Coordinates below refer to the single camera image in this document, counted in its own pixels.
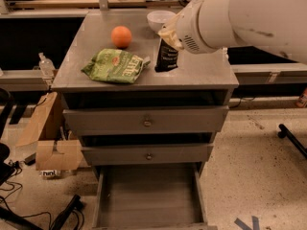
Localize grey middle drawer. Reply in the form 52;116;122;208
82;144;213;166

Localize black floor cables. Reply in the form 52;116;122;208
0;160;54;228

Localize orange fruit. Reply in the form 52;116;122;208
111;26;132;49

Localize grey drawer cabinet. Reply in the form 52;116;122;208
51;9;240;177

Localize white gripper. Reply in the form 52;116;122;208
158;0;239;54

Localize black stand leg left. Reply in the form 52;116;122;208
51;195;83;230

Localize orange bottle on floor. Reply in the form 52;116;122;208
295;88;307;108

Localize white bowl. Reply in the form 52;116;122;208
147;11;176;33

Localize green chip bag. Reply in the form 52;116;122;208
82;49;151;84

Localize blue tape mark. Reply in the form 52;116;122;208
233;215;261;230

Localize brown cardboard box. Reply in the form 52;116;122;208
16;92;83;171

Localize white pump bottle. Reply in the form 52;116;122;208
223;48;229;59

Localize clear plastic bottle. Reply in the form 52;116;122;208
38;53;56;78

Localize grey top drawer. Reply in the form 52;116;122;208
63;106;228;136

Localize black stand leg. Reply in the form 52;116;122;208
277;124;307;159
51;195;83;230

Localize grey open bottom drawer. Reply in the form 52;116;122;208
93;163;218;230

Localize black stand leg right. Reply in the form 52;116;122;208
277;124;307;159

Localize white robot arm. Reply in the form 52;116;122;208
158;0;307;63

